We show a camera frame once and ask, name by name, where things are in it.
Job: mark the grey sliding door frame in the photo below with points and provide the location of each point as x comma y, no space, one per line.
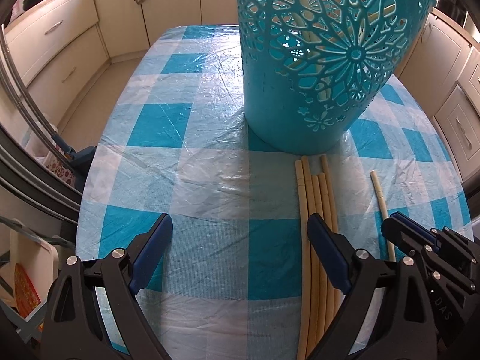
22,97

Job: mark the turquoise perforated plastic basket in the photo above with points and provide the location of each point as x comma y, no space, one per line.
262,82

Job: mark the white drawer cabinet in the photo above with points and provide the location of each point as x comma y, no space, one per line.
457,93

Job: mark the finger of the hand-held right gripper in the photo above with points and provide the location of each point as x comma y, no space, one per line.
403,228

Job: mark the red patterned bag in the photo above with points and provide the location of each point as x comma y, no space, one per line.
26,292

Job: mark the blue flat mop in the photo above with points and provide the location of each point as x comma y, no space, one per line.
82,157

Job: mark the floral patterned mat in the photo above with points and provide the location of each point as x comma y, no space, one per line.
60,170

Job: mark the white lower kitchen cabinets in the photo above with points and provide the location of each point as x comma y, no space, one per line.
67,45

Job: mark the single slender beige chopstick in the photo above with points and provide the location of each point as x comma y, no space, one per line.
378,191

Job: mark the bundle of beige chopsticks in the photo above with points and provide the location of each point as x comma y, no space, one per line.
312,195

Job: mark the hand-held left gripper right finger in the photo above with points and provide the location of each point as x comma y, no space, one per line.
330,255

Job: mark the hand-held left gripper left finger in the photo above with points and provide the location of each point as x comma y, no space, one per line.
153,247

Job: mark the blue and white shelf rack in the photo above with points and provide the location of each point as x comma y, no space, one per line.
33,255

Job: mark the blue checked tablecloth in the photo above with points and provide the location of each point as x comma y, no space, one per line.
180,180

